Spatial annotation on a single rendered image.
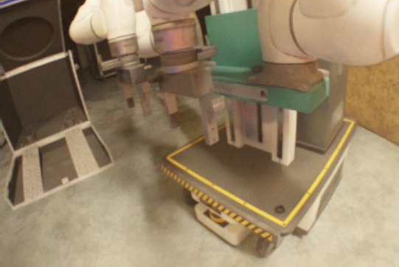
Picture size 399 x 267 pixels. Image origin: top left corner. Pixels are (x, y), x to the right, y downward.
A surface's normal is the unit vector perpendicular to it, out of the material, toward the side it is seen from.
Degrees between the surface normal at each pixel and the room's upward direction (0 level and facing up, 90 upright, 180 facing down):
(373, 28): 96
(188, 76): 90
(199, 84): 90
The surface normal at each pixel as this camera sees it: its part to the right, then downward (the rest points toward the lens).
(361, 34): -0.67, 0.60
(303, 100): -0.75, 0.36
